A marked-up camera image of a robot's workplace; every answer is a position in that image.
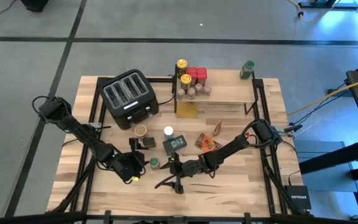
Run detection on black stand base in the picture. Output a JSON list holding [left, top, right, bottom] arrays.
[[296, 0, 358, 10]]

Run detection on white-lidded spice jar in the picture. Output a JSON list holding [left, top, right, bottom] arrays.
[[163, 125, 175, 141]]

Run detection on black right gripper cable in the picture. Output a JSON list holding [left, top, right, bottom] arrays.
[[154, 177, 177, 190]]

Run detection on wide jar with tan lid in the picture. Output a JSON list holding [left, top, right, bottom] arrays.
[[134, 124, 148, 139]]

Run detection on black toaster power cord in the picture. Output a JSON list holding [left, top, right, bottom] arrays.
[[157, 73, 177, 106]]

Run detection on yellow hanging cable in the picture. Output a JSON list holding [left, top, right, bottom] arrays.
[[286, 73, 358, 116]]

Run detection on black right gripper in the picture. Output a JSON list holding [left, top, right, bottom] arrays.
[[159, 157, 217, 196]]

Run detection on black floor box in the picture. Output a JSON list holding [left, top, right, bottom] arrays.
[[19, 0, 50, 13]]

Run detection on dark green pepper tin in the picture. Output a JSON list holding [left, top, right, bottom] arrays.
[[161, 134, 188, 157], [142, 136, 157, 149]]

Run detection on yellow-lidded spice jar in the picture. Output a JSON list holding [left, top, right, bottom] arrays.
[[176, 58, 188, 72], [180, 73, 192, 91]]

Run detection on black four-slot toaster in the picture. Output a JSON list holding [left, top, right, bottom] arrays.
[[99, 68, 160, 131]]

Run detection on black Netgear network switch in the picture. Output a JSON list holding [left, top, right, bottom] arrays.
[[283, 185, 313, 212]]

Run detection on red-lidded smoked paprika tin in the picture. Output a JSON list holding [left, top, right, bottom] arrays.
[[186, 67, 197, 86], [195, 67, 208, 86]]

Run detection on wooden shelf with black frame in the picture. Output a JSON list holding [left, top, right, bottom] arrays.
[[172, 65, 259, 116]]

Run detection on orange taco seasoning packet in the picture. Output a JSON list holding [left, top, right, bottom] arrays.
[[194, 133, 223, 154], [212, 119, 225, 138]]

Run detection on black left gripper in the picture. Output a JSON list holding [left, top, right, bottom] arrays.
[[105, 138, 150, 185]]

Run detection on yellow flat pad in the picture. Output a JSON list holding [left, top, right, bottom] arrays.
[[175, 101, 199, 119]]

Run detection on beige floor cable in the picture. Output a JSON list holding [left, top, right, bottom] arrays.
[[286, 0, 343, 24]]

